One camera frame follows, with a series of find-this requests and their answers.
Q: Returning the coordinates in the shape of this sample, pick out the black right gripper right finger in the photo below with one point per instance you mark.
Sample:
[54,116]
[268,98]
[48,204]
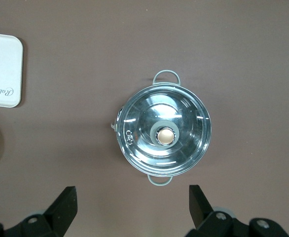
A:
[208,222]

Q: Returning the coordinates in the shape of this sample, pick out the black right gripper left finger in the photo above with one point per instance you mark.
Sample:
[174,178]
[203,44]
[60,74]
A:
[58,214]

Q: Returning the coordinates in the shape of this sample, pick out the white rectangular tray with print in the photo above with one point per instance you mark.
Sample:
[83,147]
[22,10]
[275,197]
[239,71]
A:
[4,71]

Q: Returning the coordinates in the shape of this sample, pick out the glass pot lid with knob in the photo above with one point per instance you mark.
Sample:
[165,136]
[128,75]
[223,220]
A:
[144,148]

